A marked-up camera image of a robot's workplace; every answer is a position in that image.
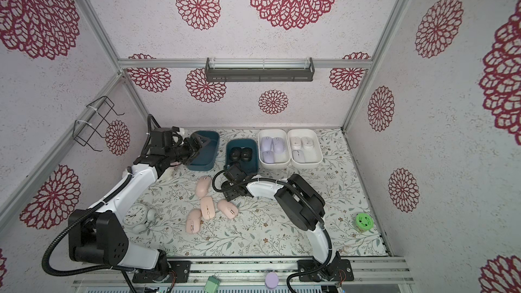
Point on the green connector block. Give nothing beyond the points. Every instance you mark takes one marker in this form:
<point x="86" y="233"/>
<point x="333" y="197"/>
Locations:
<point x="212" y="285"/>

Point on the black wire wall rack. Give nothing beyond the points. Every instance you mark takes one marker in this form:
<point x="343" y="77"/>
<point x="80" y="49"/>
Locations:
<point x="85" y="129"/>

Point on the pink mouse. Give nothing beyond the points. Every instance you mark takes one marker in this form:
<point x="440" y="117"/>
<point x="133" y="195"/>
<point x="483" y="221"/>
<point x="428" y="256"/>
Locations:
<point x="193" y="223"/>
<point x="228" y="208"/>
<point x="207" y="207"/>
<point x="202" y="186"/>

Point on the pink mouse bottom left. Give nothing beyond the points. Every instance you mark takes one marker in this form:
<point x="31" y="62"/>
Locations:
<point x="193" y="223"/>

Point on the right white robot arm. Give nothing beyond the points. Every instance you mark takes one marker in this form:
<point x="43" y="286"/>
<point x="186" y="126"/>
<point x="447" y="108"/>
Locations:
<point x="299" y="201"/>

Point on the floral table mat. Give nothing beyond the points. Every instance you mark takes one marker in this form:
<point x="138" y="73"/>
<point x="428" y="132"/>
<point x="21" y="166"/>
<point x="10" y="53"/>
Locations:
<point x="261" y="227"/>

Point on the pink mouse top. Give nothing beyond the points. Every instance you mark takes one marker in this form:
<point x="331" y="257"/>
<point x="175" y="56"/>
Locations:
<point x="202" y="186"/>

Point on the black mouse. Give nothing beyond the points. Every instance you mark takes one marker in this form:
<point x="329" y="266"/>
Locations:
<point x="247" y="154"/>
<point x="235" y="154"/>

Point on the white storage box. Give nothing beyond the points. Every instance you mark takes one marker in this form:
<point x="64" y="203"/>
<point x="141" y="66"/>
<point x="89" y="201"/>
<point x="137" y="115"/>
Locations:
<point x="281" y="160"/>
<point x="313" y="157"/>

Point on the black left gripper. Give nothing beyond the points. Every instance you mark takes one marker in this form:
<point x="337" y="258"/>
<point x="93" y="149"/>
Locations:
<point x="193" y="148"/>

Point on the green round toy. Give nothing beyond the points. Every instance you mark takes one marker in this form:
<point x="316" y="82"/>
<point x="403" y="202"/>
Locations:
<point x="363" y="222"/>

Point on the left white storage box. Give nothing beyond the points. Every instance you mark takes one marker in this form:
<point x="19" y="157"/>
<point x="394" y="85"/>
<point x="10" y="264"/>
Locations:
<point x="281" y="160"/>

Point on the pink mouse right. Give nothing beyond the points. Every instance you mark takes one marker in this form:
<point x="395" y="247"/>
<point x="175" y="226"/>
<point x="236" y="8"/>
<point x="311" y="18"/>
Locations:
<point x="228" y="208"/>

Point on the pink mouse middle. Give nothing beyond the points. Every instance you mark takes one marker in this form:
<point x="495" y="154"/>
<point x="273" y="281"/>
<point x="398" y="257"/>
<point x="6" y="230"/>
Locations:
<point x="207" y="207"/>

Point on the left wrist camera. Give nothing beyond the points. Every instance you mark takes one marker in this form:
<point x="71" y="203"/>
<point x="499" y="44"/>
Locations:
<point x="166" y="138"/>

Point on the teal storage box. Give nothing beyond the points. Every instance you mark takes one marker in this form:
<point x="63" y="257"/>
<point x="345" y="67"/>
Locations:
<point x="207" y="156"/>
<point x="250" y="167"/>

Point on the white mouse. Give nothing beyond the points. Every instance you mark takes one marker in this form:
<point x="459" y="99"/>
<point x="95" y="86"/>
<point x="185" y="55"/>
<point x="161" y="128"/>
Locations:
<point x="307" y="143"/>
<point x="298" y="156"/>
<point x="295" y="143"/>

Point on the purple round cap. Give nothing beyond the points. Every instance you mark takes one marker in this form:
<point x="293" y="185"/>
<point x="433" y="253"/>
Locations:
<point x="271" y="280"/>

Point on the right white storage box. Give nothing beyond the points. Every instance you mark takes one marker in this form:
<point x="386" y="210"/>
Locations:
<point x="313" y="157"/>

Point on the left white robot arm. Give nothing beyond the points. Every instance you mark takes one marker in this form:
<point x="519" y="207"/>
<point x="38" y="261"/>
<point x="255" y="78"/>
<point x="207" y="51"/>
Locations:
<point x="97" y="235"/>

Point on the large purple mouse bottom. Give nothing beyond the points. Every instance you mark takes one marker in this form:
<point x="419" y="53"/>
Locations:
<point x="279" y="145"/>

